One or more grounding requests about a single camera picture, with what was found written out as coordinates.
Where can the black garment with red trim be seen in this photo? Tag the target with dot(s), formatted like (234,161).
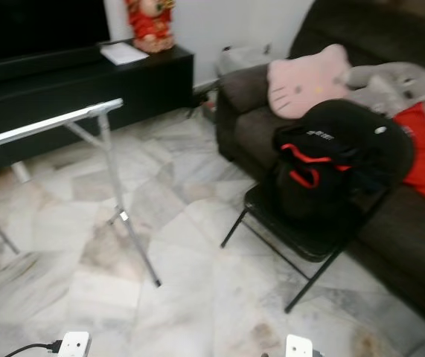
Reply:
(309,193)

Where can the grey plush toy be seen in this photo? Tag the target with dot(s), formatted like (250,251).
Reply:
(398,85)

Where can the red gold figurine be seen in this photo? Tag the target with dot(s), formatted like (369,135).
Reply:
(151,24)

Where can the grey cushion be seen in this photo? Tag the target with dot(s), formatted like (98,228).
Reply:
(242,58)

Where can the silver metal clothes rack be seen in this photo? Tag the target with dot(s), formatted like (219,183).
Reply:
(41,126)

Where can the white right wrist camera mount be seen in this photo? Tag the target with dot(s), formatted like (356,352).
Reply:
(299,346)

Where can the black soundbar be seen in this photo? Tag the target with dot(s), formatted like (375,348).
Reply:
(33,73)

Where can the pink cat face cushion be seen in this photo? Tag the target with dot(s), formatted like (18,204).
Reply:
(309,82)

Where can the dark brown sofa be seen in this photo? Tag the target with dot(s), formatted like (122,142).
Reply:
(413,245)

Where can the black folding chair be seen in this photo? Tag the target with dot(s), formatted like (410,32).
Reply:
(309,238)

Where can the black flat television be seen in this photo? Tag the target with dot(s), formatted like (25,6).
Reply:
(41,30)

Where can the white paper sheet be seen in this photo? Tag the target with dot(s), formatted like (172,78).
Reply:
(124,53)

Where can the black television console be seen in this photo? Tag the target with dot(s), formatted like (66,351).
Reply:
(152,89)

